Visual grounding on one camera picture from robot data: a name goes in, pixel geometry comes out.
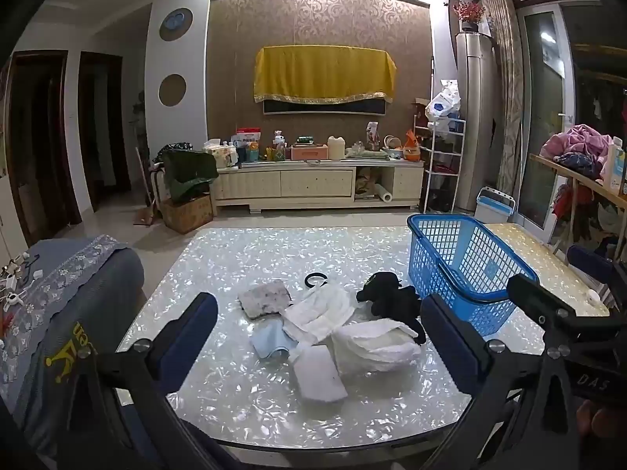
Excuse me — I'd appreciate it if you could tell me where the patterned curtain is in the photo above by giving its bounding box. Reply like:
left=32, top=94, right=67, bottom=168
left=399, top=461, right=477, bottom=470
left=481, top=0, right=524, bottom=217

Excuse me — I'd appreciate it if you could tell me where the white plastic bag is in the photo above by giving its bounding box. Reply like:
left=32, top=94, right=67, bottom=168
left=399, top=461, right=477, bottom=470
left=424, top=80, right=462, bottom=122

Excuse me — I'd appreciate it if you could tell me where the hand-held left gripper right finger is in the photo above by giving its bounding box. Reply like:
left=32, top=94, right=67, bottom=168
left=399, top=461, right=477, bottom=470
left=416, top=295, right=584, bottom=470

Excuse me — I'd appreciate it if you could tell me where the blue round wall plate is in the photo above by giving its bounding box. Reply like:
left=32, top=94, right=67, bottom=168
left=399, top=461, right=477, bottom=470
left=159, top=8, right=194, bottom=41

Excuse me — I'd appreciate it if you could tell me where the white metal rack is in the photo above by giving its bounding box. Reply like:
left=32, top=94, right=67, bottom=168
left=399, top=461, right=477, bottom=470
left=420, top=117, right=467, bottom=215

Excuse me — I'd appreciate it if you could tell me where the person's right hand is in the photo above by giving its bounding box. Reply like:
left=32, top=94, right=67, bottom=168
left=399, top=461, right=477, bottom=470
left=577, top=400, right=627, bottom=448

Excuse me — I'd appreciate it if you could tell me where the grey speckled cloth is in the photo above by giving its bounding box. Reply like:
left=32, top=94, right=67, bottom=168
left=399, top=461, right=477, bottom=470
left=237, top=279, right=293, bottom=322

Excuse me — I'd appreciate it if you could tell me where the red and white box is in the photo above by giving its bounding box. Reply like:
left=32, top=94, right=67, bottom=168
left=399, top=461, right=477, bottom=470
left=234, top=128, right=262, bottom=150

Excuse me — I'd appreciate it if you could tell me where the white lace cloth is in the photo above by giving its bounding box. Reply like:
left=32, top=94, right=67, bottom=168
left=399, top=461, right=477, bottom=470
left=330, top=318, right=423, bottom=378

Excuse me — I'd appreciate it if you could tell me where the white tissue pack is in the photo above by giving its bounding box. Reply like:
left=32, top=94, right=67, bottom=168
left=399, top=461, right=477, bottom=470
left=203, top=139, right=239, bottom=170

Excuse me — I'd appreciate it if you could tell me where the red flower vase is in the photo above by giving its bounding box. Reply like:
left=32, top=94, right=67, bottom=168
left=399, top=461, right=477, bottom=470
left=453, top=1, right=487, bottom=34

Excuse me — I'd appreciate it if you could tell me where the wooden shelf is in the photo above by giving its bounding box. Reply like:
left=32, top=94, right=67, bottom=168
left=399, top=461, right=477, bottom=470
left=529, top=153, right=627, bottom=219

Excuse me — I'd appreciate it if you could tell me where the cream television cabinet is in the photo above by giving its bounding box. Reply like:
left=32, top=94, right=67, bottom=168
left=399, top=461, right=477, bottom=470
left=213, top=157, right=426, bottom=215

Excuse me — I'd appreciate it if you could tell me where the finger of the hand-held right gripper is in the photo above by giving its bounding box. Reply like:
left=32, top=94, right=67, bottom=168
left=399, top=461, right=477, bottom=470
left=507, top=274, right=589, bottom=341
left=567, top=245, right=615, bottom=285

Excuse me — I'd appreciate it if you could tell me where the dark green bag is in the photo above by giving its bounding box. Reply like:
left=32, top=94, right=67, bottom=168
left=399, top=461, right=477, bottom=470
left=161, top=149, right=219, bottom=203

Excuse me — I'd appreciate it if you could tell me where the grey fabric covered chair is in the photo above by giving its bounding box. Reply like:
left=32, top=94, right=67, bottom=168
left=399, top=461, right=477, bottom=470
left=0, top=235, right=146, bottom=470

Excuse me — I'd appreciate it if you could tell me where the cardboard box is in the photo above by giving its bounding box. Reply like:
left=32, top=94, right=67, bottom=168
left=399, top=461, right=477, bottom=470
left=161, top=195, right=214, bottom=235

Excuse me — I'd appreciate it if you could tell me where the orange bag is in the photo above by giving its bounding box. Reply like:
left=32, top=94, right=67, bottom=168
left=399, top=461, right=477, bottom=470
left=404, top=129, right=423, bottom=163

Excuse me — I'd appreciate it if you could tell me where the black plush toy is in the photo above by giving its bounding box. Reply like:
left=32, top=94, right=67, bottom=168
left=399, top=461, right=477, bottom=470
left=356, top=271, right=428, bottom=345

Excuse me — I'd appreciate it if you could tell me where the pink box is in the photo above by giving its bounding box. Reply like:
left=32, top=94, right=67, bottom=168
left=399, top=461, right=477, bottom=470
left=290, top=144, right=328, bottom=162

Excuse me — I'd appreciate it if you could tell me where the yellow television cover cloth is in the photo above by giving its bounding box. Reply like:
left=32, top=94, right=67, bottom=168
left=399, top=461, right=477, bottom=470
left=254, top=45, right=397, bottom=105

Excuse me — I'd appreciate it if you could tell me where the standing air conditioner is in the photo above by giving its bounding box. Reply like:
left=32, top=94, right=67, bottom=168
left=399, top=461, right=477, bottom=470
left=455, top=32, right=497, bottom=213

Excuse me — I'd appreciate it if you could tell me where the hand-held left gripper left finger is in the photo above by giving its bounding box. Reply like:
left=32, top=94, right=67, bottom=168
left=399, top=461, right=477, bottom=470
left=63, top=292, right=231, bottom=470

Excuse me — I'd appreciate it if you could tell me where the broom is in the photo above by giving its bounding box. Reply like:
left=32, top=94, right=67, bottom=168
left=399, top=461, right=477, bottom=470
left=133, top=146, right=158, bottom=227

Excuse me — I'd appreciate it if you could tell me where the blue plastic basket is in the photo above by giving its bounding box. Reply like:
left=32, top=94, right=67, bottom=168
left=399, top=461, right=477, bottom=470
left=406, top=213, right=540, bottom=338

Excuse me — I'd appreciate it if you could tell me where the glass sliding door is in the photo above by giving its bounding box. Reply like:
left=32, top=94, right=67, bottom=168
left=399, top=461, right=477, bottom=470
left=518, top=2, right=575, bottom=232

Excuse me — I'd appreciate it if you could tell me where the blue and white cooler box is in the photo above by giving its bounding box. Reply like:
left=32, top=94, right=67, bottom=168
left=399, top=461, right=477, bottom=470
left=473, top=186, right=516, bottom=226

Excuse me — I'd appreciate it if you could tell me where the dark wooden door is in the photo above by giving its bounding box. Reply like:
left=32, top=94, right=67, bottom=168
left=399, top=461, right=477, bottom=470
left=78, top=51, right=132, bottom=212
left=9, top=50, right=82, bottom=246

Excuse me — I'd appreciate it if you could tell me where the pink clothes pile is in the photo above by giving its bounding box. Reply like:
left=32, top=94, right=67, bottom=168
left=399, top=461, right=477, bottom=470
left=541, top=123, right=614, bottom=163

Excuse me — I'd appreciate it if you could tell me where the light blue cloth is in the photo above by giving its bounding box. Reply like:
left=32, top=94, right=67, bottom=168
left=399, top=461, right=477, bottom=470
left=250, top=322, right=301, bottom=359

